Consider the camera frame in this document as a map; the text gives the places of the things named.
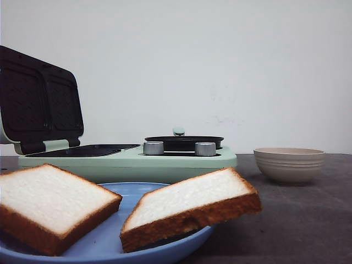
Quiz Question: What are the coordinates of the black round frying pan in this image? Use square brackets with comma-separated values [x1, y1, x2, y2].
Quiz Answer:
[145, 127, 224, 151]

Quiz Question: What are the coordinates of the mint green breakfast maker base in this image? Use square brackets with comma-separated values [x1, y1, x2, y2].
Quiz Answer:
[18, 144, 238, 183]

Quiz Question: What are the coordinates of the silver control knob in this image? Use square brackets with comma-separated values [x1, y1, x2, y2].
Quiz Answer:
[143, 141, 164, 156]
[195, 142, 216, 157]

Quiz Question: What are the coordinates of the right silver control knob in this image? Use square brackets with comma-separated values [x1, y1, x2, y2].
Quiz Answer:
[195, 142, 216, 157]

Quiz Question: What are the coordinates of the left silver control knob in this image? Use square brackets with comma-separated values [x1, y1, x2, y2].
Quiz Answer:
[143, 141, 164, 156]

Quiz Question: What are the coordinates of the blue round plate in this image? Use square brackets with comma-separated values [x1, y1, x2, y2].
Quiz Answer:
[1, 182, 214, 263]

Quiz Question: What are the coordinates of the beige ribbed bowl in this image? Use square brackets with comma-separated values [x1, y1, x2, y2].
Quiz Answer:
[254, 147, 326, 184]

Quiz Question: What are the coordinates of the breakfast maker hinged lid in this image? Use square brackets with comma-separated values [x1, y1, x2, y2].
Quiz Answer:
[1, 46, 84, 155]

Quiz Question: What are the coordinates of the bread slice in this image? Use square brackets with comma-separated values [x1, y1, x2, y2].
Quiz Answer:
[1, 163, 122, 256]
[120, 167, 262, 252]

